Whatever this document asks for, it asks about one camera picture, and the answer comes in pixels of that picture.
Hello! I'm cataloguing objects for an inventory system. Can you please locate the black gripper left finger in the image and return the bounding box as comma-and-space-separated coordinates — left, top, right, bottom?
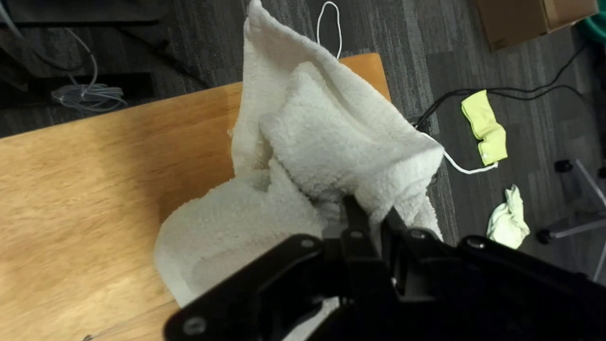
340, 194, 376, 257

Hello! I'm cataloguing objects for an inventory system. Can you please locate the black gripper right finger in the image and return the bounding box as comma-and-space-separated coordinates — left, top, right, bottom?
380, 208, 410, 259

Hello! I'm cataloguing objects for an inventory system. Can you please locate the white terry towel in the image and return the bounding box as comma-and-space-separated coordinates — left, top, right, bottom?
151, 0, 446, 341

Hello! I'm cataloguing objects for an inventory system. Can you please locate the white crumpled cloth on floor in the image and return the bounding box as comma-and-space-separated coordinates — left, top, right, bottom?
486, 185, 530, 249

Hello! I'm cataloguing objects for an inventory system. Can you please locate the yellow-green cloth on floor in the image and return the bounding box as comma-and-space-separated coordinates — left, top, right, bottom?
460, 90, 507, 166

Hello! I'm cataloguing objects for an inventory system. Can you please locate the cardboard box on floor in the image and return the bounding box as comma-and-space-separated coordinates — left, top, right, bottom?
475, 0, 598, 49

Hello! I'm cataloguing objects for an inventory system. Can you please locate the white cable on floor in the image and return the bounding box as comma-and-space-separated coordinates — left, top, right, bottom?
312, 0, 499, 177

